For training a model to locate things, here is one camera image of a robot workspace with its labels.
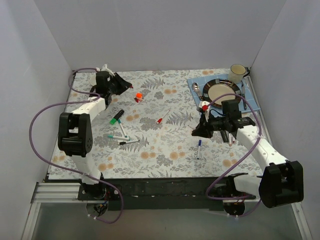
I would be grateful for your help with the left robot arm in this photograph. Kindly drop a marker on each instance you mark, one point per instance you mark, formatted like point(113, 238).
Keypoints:
point(75, 137)

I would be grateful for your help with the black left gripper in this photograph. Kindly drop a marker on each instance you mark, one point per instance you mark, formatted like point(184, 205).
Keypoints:
point(114, 81)

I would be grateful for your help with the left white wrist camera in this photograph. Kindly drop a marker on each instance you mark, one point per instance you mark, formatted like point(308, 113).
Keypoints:
point(105, 68)

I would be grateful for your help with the steel knife patterned handle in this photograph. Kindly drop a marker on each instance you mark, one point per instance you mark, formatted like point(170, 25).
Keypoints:
point(243, 93)

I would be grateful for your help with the blue checked placemat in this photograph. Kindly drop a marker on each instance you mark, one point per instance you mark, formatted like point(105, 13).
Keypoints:
point(201, 81)

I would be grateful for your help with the orange highlighter cap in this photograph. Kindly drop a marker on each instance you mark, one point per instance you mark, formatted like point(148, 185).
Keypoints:
point(139, 95)

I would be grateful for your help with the aluminium frame rail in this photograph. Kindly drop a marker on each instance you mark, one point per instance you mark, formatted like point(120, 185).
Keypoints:
point(55, 192)

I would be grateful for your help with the steel spoon patterned handle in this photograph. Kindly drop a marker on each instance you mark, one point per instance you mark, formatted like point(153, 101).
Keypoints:
point(196, 89)

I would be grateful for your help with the blue capped white pen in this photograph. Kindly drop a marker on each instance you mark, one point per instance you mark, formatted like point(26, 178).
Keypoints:
point(198, 149)

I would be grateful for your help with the cream enamel mug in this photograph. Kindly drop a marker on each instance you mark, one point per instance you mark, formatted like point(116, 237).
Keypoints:
point(237, 72)

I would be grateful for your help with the pink capped white pen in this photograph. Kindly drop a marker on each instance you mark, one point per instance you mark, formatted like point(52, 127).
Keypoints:
point(230, 139)

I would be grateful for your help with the orange capped black highlighter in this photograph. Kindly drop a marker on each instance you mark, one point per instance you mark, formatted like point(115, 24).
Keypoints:
point(224, 136)

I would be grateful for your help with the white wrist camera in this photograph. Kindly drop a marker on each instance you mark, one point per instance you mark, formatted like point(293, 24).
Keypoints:
point(105, 68)
point(204, 107)

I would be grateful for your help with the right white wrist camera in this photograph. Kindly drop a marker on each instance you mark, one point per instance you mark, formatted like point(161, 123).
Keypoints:
point(204, 107)

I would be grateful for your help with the green capped black highlighter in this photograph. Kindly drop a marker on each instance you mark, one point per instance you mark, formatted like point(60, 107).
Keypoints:
point(116, 117)

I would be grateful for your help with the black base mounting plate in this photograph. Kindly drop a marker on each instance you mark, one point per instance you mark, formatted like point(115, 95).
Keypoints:
point(157, 194)

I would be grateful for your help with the black capped white pen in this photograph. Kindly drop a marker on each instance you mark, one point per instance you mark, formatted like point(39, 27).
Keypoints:
point(128, 142)

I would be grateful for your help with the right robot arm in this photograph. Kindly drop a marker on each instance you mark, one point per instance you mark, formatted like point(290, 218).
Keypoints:
point(282, 181)

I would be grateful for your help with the black rimmed beige plate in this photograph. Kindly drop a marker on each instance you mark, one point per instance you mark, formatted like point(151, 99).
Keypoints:
point(218, 87)

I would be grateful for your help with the red ceramic cup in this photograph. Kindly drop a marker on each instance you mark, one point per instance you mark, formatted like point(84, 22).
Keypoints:
point(92, 80)

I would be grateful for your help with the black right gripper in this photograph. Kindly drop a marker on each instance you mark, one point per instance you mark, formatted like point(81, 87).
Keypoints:
point(207, 125)

